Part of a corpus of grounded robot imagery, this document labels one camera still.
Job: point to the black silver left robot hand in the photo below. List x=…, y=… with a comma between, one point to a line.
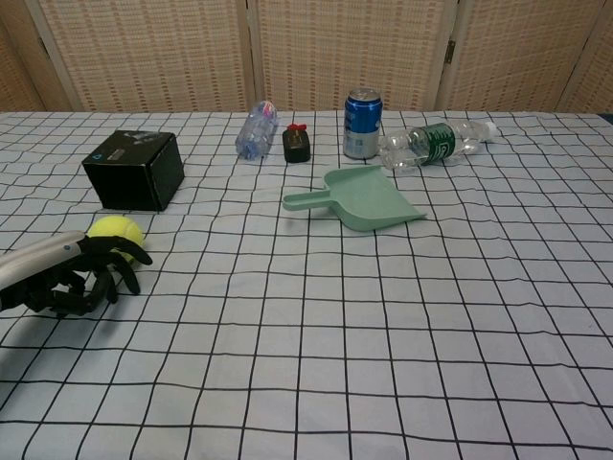
x=48, y=259

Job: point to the yellow tennis ball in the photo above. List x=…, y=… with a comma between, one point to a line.
x=113, y=226

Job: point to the black cardboard box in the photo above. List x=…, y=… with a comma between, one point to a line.
x=129, y=163

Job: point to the dark jar with red lid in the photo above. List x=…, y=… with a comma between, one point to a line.
x=297, y=146

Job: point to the white black grid tablecloth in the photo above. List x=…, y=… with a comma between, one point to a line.
x=335, y=335

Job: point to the woven folding screen panel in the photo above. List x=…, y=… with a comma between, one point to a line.
x=19, y=72
x=512, y=57
x=153, y=52
x=354, y=43
x=596, y=81

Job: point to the clear bottle red blue label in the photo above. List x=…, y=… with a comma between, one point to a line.
x=257, y=130

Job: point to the green plastic dustpan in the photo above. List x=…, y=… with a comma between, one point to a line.
x=369, y=199

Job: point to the blue soda can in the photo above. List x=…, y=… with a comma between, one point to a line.
x=362, y=124

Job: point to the clear bottle green label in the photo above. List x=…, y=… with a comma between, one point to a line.
x=438, y=143

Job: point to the brass screen hinge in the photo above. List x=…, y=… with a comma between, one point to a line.
x=450, y=51

